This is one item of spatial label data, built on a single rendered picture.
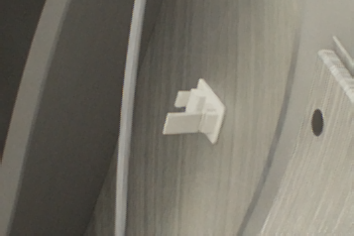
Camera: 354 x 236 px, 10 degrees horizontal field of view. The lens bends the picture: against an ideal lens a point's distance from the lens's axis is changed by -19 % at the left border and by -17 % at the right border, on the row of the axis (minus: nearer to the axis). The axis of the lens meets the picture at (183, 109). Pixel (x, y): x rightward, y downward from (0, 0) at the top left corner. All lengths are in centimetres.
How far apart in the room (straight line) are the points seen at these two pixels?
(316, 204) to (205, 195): 11
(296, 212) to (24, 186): 19
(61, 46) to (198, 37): 6
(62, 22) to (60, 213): 11
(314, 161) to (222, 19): 11
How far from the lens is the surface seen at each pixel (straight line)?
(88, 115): 101
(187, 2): 97
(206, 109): 94
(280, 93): 90
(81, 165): 102
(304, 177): 86
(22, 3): 188
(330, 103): 85
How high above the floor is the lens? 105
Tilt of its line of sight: 5 degrees down
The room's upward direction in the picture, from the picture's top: 3 degrees clockwise
